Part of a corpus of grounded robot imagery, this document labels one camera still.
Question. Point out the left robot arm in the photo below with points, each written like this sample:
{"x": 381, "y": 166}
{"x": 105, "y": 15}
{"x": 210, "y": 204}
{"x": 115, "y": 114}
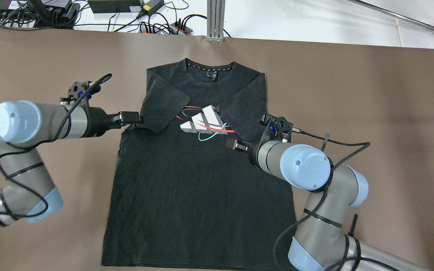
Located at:
{"x": 31, "y": 193}

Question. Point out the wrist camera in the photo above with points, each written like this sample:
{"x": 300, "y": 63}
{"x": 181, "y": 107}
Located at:
{"x": 77, "y": 90}
{"x": 276, "y": 128}

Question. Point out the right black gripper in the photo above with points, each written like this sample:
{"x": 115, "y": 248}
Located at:
{"x": 252, "y": 152}

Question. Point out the black power adapter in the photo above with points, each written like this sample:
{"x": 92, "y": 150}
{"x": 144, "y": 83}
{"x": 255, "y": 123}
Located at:
{"x": 152, "y": 6}

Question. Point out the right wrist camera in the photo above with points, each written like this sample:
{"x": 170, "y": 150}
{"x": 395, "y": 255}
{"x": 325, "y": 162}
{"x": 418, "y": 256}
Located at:
{"x": 276, "y": 128}

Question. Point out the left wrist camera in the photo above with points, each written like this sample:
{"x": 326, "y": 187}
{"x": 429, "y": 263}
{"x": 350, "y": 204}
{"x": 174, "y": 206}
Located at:
{"x": 77, "y": 90}

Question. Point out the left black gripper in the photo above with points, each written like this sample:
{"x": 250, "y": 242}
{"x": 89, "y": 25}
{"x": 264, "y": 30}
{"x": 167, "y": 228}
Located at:
{"x": 97, "y": 121}

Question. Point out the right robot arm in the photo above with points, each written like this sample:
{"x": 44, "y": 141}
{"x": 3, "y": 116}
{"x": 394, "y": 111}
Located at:
{"x": 319, "y": 243}

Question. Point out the black network switch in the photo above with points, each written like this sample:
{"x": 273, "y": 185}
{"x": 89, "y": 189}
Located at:
{"x": 115, "y": 6}

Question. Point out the black graphic t-shirt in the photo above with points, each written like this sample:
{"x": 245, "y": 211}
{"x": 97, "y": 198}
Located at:
{"x": 180, "y": 197}

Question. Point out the aluminium frame post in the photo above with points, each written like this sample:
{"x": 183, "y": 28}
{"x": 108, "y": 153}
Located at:
{"x": 215, "y": 20}

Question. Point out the metal grabber rod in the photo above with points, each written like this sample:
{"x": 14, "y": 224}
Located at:
{"x": 394, "y": 15}

